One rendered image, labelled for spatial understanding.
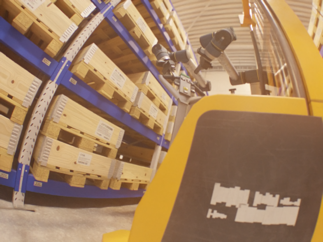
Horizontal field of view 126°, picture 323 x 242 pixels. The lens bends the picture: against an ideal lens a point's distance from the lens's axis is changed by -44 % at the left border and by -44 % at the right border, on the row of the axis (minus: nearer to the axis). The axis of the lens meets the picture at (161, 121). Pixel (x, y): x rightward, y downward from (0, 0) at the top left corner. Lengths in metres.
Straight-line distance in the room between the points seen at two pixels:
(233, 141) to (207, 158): 0.07
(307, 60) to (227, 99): 0.40
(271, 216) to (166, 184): 0.27
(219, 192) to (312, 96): 0.42
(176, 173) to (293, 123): 0.33
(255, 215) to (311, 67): 0.52
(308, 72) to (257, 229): 0.51
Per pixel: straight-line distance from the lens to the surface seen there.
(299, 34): 0.80
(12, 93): 1.13
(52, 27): 1.32
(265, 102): 0.42
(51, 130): 1.19
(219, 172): 0.36
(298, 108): 0.44
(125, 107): 1.66
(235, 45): 8.49
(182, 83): 1.13
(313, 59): 0.69
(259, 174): 0.36
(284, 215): 0.39
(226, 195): 0.36
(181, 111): 1.00
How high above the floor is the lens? 0.66
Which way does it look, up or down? 18 degrees up
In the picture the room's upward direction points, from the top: 14 degrees clockwise
